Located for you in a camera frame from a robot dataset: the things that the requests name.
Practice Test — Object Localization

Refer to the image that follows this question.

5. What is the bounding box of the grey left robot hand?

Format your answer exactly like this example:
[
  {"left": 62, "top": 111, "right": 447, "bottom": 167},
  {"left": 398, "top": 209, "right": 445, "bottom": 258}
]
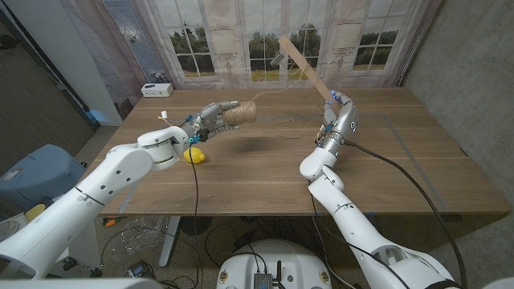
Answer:
[{"left": 178, "top": 100, "right": 242, "bottom": 145}]

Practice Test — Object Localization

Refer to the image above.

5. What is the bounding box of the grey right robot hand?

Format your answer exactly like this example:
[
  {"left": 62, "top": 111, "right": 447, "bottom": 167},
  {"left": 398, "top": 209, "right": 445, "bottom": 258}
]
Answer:
[{"left": 319, "top": 90, "right": 359, "bottom": 142}]

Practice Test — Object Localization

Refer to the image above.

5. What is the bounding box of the brown twine spool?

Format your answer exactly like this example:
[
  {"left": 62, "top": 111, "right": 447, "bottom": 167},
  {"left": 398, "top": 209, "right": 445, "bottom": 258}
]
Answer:
[{"left": 222, "top": 100, "right": 257, "bottom": 126}]

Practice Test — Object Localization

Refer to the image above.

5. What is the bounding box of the long wooden stick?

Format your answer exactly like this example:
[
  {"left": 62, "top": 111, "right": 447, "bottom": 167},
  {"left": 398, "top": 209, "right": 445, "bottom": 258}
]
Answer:
[{"left": 277, "top": 34, "right": 341, "bottom": 106}]

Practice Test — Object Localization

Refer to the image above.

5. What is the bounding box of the brown twine thread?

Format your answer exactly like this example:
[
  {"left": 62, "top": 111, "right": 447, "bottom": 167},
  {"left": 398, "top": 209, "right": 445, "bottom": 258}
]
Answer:
[{"left": 249, "top": 59, "right": 334, "bottom": 140}]

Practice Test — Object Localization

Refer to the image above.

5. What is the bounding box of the silver metal clip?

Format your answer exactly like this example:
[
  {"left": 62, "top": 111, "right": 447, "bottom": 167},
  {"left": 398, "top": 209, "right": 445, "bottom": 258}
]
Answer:
[{"left": 269, "top": 51, "right": 287, "bottom": 68}]

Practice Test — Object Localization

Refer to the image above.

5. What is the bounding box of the yellow lemon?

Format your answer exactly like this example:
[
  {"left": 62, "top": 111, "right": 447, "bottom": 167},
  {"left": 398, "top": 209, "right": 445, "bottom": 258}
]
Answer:
[{"left": 183, "top": 146, "right": 207, "bottom": 165}]

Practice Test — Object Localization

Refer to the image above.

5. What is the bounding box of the white power box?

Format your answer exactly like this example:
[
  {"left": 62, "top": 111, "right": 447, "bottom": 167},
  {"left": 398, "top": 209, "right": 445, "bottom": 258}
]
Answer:
[{"left": 140, "top": 83, "right": 174, "bottom": 99}]

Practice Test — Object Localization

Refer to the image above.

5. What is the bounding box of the printed window backdrop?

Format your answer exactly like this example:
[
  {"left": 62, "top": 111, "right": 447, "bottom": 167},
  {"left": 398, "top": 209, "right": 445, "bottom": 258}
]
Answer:
[{"left": 59, "top": 0, "right": 443, "bottom": 90}]

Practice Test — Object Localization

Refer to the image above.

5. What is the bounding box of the black round fan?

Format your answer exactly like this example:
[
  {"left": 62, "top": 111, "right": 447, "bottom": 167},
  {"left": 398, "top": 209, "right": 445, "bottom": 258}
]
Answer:
[{"left": 179, "top": 216, "right": 213, "bottom": 237}]

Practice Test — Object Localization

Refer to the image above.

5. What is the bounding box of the white table leg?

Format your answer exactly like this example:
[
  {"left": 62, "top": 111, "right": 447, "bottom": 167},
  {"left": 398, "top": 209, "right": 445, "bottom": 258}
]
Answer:
[{"left": 158, "top": 216, "right": 182, "bottom": 268}]

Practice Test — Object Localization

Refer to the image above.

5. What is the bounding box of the clear plastic sheet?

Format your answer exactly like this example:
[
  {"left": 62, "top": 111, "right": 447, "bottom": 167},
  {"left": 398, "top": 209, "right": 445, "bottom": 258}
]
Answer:
[{"left": 120, "top": 218, "right": 166, "bottom": 258}]

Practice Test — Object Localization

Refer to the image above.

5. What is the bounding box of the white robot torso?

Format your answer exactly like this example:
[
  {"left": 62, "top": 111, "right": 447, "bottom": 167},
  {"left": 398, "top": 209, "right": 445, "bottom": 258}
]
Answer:
[{"left": 216, "top": 239, "right": 333, "bottom": 289}]

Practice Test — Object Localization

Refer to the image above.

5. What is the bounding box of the small device with screen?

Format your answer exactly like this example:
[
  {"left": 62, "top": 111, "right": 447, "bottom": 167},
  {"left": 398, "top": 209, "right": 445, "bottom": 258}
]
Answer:
[{"left": 128, "top": 263, "right": 156, "bottom": 280}]

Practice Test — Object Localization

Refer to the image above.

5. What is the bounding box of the grey box on torso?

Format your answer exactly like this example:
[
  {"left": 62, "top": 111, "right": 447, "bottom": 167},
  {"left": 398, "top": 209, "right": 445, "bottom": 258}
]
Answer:
[{"left": 253, "top": 272, "right": 273, "bottom": 289}]

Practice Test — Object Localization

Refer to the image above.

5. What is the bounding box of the blue plastic bin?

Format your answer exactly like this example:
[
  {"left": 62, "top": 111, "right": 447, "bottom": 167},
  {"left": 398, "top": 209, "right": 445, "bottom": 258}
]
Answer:
[{"left": 0, "top": 144, "right": 84, "bottom": 210}]

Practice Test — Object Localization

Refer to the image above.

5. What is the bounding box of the black and yellow pedal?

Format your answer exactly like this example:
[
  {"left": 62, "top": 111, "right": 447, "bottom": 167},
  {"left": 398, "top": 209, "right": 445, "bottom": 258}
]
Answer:
[{"left": 22, "top": 202, "right": 46, "bottom": 222}]

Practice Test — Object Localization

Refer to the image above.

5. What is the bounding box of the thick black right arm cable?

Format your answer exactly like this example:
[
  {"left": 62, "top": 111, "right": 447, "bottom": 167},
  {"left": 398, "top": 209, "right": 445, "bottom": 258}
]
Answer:
[{"left": 344, "top": 139, "right": 469, "bottom": 289}]

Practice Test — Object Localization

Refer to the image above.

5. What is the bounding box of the thin black left wrist cable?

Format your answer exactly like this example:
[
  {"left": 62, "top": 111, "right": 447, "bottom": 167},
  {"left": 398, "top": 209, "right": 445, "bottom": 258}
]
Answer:
[{"left": 187, "top": 143, "right": 202, "bottom": 282}]

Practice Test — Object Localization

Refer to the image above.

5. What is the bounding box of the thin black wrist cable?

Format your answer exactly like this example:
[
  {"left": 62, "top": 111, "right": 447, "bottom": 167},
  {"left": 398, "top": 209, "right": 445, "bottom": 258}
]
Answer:
[
  {"left": 308, "top": 180, "right": 413, "bottom": 289},
  {"left": 187, "top": 143, "right": 202, "bottom": 282}
]

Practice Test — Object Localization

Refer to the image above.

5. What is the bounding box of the white floor cable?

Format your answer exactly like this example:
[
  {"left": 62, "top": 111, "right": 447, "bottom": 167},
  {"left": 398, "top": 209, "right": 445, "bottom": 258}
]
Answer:
[{"left": 311, "top": 216, "right": 357, "bottom": 289}]

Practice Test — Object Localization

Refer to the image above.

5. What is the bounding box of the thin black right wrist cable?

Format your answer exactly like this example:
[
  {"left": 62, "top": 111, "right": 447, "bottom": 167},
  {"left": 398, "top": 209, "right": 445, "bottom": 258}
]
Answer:
[{"left": 308, "top": 180, "right": 413, "bottom": 289}]

